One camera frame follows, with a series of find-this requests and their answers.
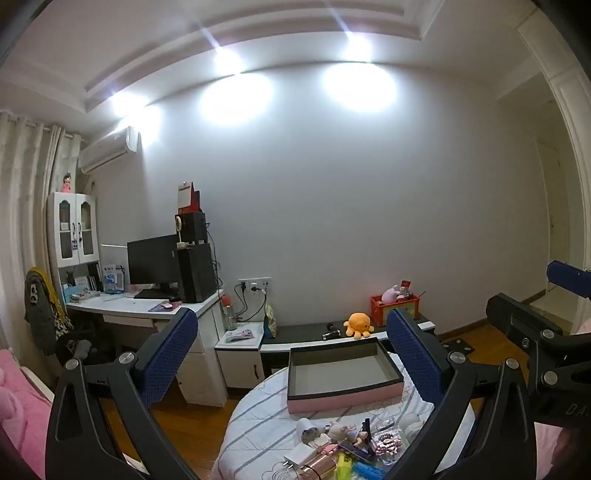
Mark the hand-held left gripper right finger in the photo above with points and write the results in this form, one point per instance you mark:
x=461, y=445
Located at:
x=413, y=355

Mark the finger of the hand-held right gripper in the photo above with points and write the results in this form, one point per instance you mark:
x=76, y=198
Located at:
x=512, y=314
x=568, y=277

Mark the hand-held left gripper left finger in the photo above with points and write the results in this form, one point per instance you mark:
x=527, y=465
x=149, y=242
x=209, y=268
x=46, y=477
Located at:
x=173, y=350

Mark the white bear figure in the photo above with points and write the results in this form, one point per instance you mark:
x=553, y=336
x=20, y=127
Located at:
x=412, y=423

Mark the pink storage box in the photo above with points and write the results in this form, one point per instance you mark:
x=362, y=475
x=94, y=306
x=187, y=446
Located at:
x=341, y=401

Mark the pink building block model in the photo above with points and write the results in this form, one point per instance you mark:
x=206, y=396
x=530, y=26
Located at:
x=387, y=444

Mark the small beige doll figure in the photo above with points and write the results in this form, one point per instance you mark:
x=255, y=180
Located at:
x=339, y=431

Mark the blue highlighter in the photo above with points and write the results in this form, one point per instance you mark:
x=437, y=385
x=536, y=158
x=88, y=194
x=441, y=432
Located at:
x=369, y=471

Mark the yellow highlighter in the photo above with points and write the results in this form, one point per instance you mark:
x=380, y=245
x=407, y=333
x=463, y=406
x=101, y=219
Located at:
x=346, y=464

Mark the small pink block toy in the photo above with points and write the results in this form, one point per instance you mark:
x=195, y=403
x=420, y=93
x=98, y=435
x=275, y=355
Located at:
x=323, y=447

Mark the white charger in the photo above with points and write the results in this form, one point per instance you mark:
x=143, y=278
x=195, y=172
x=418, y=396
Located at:
x=298, y=457

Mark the pink mouse pad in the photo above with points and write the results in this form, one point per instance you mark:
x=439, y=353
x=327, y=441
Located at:
x=165, y=306

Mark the red plastic crate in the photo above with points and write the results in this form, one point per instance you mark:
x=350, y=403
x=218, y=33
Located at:
x=395, y=314

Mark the black floor scale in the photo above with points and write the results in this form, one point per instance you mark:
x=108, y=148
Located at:
x=458, y=346

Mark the pink embroidered quilt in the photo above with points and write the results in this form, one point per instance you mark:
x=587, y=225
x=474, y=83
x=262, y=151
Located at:
x=554, y=452

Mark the black keyboard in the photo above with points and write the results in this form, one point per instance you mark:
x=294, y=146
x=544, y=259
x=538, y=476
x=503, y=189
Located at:
x=152, y=294

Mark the orange octopus plush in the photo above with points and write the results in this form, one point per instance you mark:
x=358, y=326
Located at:
x=358, y=325

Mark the pink plush toy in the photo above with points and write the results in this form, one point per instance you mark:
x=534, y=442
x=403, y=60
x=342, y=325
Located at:
x=391, y=293

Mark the red-capped water bottle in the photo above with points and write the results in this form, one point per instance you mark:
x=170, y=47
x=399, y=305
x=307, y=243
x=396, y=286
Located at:
x=229, y=316

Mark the papers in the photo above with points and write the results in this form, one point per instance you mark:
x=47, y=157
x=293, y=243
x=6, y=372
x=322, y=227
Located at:
x=239, y=335

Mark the white nightstand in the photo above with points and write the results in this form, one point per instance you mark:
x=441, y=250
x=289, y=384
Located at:
x=240, y=364

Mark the white desk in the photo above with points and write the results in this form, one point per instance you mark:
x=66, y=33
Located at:
x=120, y=302

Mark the black computer tower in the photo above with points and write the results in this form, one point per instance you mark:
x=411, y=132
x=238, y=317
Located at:
x=196, y=272

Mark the black microphone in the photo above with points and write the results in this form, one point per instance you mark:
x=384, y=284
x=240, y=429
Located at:
x=331, y=331

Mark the blue white box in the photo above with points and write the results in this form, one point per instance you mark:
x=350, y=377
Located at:
x=113, y=279

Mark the black computer monitor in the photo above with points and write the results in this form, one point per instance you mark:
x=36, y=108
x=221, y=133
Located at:
x=152, y=258

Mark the yellow blue snack bag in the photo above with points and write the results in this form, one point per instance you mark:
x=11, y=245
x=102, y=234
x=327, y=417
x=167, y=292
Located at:
x=270, y=323

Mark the black speaker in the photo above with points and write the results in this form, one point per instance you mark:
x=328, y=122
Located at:
x=194, y=226

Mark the red cardboard box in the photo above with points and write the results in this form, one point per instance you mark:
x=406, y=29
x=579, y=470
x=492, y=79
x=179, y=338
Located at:
x=184, y=198

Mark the pink bed sheet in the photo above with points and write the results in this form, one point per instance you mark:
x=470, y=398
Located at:
x=18, y=406

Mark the white glass-door cabinet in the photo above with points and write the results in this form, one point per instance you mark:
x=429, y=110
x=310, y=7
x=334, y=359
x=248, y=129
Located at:
x=74, y=203

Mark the small pink doll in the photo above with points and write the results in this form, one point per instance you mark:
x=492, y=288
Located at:
x=67, y=183

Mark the beige curtain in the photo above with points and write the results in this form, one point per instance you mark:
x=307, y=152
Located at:
x=27, y=207

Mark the white air conditioner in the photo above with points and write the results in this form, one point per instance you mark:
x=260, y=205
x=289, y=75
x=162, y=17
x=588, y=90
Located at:
x=111, y=150

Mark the white wall outlet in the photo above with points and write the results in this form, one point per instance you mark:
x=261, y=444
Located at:
x=254, y=284

